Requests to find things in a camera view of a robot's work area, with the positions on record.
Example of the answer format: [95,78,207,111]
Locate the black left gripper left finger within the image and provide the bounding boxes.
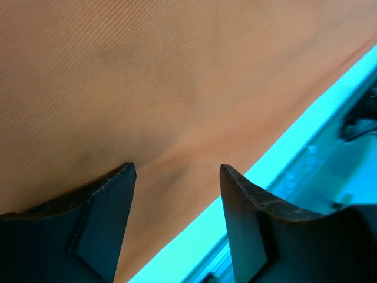
[1,163,137,282]

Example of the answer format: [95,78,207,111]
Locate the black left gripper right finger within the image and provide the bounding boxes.
[220,164,376,282]

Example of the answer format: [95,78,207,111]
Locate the orange trousers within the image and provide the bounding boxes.
[1,1,376,282]

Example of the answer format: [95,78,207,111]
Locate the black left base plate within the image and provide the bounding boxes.
[339,87,376,142]

